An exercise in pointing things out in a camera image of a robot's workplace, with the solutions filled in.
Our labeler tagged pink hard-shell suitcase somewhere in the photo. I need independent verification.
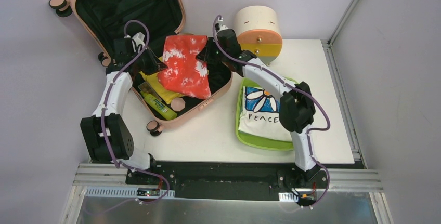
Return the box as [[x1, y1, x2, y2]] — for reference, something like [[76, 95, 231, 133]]
[[49, 0, 232, 136]]

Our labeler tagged green plastic tray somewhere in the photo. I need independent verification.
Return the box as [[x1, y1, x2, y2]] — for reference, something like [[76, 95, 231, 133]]
[[235, 78, 294, 151]]

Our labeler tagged pink octagonal small box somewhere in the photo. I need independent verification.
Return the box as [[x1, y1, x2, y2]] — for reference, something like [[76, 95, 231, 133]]
[[170, 97, 186, 112]]

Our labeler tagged white peace daisy shirt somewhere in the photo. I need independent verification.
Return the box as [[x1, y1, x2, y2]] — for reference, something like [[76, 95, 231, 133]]
[[238, 86, 291, 142]]

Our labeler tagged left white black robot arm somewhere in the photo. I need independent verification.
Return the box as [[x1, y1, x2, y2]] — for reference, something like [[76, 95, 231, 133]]
[[80, 32, 166, 185]]

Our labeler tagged cream three-drawer round cabinet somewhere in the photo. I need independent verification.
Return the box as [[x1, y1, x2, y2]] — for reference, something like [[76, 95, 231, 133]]
[[233, 5, 283, 65]]

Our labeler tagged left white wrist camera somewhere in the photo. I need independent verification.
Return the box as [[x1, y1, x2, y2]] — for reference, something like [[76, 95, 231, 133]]
[[132, 32, 145, 52]]

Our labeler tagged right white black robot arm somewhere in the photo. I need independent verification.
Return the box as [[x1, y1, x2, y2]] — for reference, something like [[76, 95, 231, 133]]
[[197, 29, 320, 188]]

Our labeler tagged yellow cloth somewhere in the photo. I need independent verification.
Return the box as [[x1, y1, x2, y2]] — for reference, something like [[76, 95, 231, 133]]
[[139, 68, 184, 104]]

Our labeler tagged brown small flat item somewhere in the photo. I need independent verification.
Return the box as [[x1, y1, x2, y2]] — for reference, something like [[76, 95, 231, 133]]
[[138, 81, 158, 97]]

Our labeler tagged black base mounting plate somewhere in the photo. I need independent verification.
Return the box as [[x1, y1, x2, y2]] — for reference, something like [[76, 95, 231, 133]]
[[125, 161, 328, 201]]

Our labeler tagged red white tie-dye cloth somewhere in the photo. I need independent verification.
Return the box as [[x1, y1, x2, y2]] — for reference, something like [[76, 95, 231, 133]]
[[157, 35, 212, 99]]

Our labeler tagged yellow green spray bottle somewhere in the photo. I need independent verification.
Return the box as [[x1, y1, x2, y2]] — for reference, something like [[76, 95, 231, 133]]
[[140, 91, 177, 121]]

